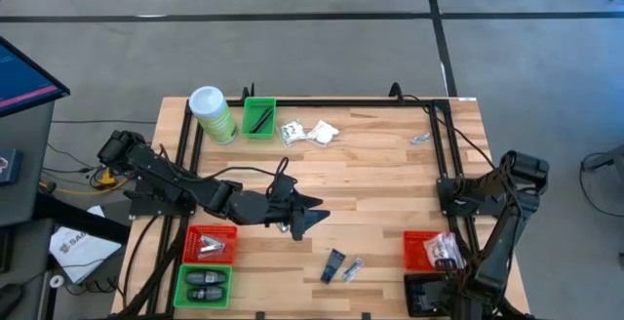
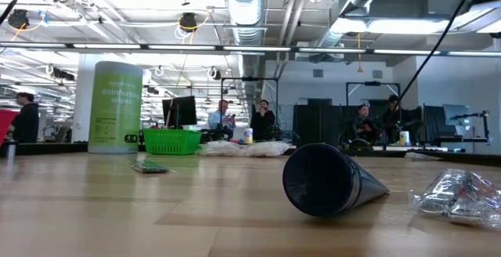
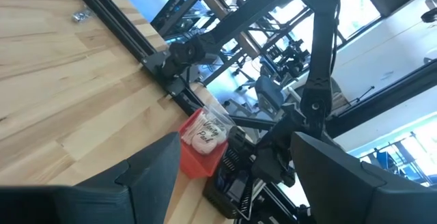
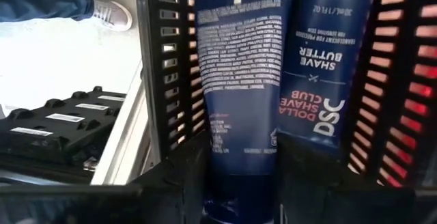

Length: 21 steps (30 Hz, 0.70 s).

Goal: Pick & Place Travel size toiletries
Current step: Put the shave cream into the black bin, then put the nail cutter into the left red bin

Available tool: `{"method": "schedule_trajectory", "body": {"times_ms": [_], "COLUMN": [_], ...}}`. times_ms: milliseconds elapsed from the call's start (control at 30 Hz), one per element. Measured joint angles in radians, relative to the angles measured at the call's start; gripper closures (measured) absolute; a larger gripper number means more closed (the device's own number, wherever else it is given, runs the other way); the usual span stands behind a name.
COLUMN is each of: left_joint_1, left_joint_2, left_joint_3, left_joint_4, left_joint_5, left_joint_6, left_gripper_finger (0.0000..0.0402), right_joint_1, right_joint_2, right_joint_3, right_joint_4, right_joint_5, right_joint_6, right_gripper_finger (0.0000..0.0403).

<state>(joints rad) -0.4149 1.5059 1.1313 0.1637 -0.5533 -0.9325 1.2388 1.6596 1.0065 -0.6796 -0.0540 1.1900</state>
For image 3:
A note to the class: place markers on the black aluminium table frame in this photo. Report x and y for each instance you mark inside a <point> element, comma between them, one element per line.
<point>112,15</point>

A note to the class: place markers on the thick black beam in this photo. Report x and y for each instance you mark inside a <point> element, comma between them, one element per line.
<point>382,97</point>

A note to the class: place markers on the black plastic basket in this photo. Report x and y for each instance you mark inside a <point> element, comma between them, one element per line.
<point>213,196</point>

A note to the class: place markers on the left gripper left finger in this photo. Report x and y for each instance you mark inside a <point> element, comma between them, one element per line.
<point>119,200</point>

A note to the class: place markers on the blue grey office chair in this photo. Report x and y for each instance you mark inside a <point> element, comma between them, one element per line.
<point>269,94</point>

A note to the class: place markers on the red plastic basket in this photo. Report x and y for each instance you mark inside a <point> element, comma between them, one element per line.
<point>198,164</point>

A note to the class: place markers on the clear bag with round print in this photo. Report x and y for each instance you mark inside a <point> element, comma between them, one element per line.
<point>205,135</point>

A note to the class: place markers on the background wooden table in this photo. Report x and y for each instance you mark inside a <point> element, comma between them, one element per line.
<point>218,5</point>

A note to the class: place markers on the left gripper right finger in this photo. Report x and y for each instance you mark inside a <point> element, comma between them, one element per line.
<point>358,196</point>

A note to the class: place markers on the navy blue toiletry tube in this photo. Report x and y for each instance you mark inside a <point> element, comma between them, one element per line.
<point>227,183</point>

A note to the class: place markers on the background black robot arm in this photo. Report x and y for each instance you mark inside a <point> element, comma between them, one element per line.
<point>290,56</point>

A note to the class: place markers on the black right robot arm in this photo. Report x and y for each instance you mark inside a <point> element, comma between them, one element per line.
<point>321,63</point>

